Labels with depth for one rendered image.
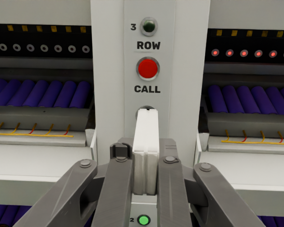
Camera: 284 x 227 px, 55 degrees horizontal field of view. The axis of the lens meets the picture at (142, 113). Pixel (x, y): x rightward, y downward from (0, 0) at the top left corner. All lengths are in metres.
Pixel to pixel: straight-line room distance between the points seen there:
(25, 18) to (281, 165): 0.29
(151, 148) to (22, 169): 0.19
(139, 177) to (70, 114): 0.19
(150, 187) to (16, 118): 0.23
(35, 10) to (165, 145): 0.16
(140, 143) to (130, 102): 0.09
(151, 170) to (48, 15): 0.16
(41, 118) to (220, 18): 0.23
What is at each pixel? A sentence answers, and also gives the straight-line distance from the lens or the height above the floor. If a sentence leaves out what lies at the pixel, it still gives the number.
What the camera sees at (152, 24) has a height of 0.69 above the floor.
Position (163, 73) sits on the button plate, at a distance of 0.23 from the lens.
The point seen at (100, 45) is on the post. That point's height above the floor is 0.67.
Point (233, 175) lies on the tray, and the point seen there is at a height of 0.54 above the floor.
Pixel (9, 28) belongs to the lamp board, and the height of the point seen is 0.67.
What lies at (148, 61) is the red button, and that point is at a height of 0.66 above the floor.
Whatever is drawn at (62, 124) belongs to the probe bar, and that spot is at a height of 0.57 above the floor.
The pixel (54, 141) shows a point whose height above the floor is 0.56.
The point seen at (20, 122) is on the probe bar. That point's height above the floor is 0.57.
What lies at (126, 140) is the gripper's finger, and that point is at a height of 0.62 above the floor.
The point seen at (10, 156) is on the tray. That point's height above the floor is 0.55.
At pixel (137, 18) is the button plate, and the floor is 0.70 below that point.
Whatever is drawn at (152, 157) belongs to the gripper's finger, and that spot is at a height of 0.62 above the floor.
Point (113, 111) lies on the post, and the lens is 0.25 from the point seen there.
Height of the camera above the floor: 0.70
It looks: 21 degrees down
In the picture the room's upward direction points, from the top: 1 degrees clockwise
